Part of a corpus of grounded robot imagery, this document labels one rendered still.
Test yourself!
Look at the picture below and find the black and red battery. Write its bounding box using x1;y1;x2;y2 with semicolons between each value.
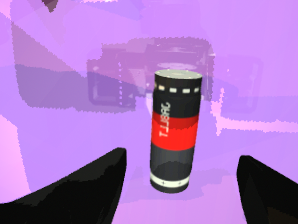
149;69;202;193

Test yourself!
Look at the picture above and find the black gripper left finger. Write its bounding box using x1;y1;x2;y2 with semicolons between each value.
0;147;126;224

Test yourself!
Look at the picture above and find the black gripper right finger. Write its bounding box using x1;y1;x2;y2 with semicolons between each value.
237;155;298;224

